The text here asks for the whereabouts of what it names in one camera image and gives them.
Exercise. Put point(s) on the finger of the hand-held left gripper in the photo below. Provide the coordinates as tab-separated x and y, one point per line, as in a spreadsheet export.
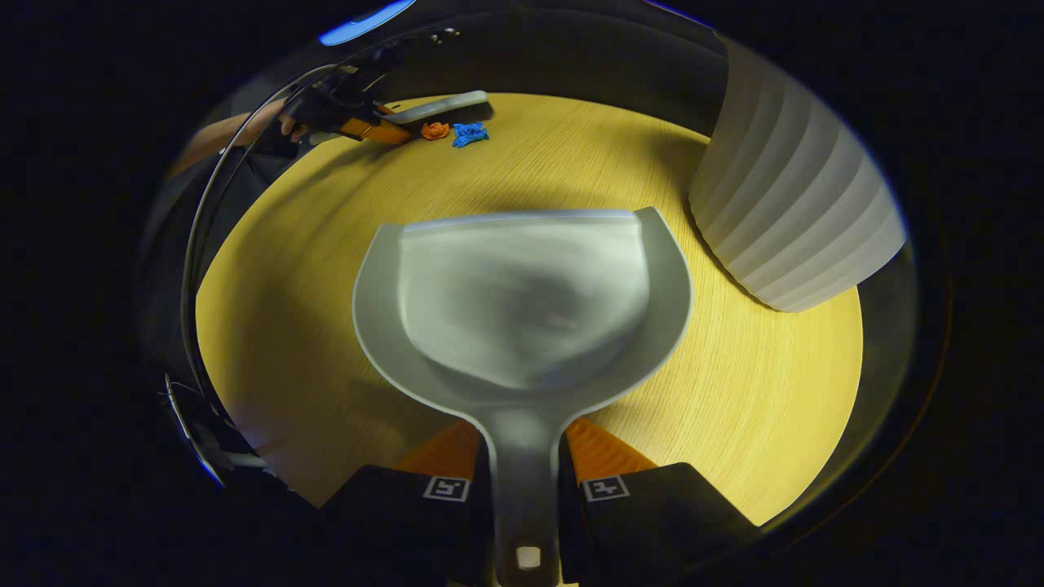
383	134

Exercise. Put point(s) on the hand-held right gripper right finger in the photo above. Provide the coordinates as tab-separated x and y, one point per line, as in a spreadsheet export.
652	522

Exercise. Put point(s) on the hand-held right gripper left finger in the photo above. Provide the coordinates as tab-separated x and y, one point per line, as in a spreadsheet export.
408	522

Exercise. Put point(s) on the orange paper scrap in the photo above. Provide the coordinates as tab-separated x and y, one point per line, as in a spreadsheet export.
435	130

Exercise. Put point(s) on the small white broom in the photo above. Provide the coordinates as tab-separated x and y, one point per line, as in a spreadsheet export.
440	106

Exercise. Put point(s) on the blue paper scrap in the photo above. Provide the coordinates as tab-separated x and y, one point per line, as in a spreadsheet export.
471	134

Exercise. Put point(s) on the white plastic dustpan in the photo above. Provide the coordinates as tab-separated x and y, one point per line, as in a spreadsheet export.
522	302

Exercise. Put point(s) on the white ribbed garbage bin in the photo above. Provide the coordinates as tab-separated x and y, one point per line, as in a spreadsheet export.
799	220

